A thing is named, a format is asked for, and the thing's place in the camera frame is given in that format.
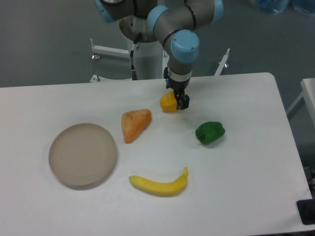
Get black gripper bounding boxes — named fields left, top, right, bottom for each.
left=163, top=66, right=192, bottom=110

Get yellow bell pepper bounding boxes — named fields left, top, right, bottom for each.
left=159, top=91, right=179, bottom=113

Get green bell pepper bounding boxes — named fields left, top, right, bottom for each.
left=195, top=121, right=225, bottom=145

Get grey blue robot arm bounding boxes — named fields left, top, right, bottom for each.
left=94, top=0, right=224, bottom=110

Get orange triangular bread piece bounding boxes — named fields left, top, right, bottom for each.
left=121, top=109, right=152, bottom=144

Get yellow banana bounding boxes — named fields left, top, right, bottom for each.
left=129, top=167, right=189, bottom=196

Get beige round plate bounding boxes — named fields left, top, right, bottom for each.
left=49, top=123, right=117, bottom=190

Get white side table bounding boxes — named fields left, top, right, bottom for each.
left=286, top=78, right=315, bottom=123

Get blue plastic bags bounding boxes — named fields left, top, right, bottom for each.
left=249, top=0, right=315, bottom=17

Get black device at table edge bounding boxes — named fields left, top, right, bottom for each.
left=296, top=199, right=315, bottom=225

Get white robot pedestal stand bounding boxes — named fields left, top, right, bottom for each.
left=89, top=7, right=231, bottom=83

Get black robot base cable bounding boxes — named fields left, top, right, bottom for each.
left=129, top=32, right=143, bottom=81

